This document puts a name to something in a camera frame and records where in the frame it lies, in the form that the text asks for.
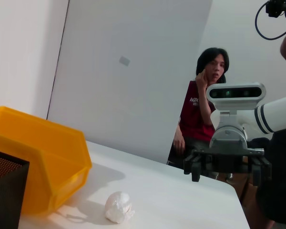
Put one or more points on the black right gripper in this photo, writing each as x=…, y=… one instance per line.
x=228, y=162

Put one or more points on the white egg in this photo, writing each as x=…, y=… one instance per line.
x=119, y=207

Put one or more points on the black mesh pen holder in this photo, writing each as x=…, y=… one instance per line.
x=7, y=190

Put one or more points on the black robot torso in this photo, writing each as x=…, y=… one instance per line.
x=281, y=181

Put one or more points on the person in red shirt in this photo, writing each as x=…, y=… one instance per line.
x=195, y=119

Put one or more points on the yellow plastic bin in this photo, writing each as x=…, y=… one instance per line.
x=45, y=155

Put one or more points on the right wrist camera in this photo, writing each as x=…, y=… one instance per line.
x=236, y=94

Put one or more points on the grey wall plate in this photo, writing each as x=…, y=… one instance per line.
x=124, y=60

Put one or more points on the black head camera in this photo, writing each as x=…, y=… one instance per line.
x=278, y=7

